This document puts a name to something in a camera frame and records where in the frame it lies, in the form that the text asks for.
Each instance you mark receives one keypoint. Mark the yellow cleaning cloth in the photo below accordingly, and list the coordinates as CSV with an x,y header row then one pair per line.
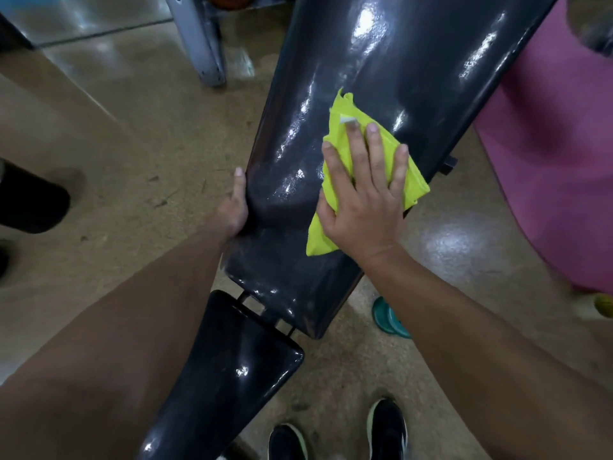
x,y
413,186

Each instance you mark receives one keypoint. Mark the black round trash bin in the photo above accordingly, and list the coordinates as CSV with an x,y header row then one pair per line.
x,y
33,201

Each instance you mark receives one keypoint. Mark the person's left hand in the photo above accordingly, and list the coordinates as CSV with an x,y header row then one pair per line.
x,y
232,215

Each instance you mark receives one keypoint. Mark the white bottle with yellow cap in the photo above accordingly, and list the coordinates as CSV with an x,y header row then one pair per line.
x,y
601,305

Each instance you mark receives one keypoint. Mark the pink exercise mat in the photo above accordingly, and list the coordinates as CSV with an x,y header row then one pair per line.
x,y
550,162

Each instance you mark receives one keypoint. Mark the person's left black shoe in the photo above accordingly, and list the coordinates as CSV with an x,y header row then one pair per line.
x,y
287,443

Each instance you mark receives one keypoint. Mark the dark brown door frame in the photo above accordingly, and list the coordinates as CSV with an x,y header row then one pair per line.
x,y
12,35

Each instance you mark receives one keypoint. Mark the person's right hand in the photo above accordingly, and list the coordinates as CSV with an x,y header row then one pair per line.
x,y
369,220

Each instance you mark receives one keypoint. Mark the person's right forearm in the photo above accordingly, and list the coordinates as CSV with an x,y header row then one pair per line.
x,y
503,368

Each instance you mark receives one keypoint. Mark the person's left forearm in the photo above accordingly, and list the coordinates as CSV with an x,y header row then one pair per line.
x,y
110,364

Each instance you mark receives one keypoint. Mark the person's black shoe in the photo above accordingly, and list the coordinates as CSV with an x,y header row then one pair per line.
x,y
387,431
287,443

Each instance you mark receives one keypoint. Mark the teal dumbbell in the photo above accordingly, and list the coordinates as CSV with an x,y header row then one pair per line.
x,y
385,318

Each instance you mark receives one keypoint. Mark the grey metal dumbbell rack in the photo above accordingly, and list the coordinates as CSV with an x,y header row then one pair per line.
x,y
201,47

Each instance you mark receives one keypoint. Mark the person's right black shoe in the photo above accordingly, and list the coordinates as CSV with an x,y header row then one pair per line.
x,y
387,431

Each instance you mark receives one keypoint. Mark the black padded gym bench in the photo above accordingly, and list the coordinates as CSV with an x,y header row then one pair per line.
x,y
335,52

